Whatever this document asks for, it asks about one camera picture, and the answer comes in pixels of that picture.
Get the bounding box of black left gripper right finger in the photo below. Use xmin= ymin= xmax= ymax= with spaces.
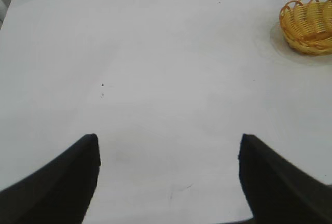
xmin=238 ymin=133 xmax=332 ymax=224

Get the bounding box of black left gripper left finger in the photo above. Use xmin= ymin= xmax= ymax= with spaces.
xmin=0 ymin=133 xmax=102 ymax=224

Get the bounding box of yellow woven wicker basket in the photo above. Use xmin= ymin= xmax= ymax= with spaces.
xmin=279 ymin=0 xmax=332 ymax=56

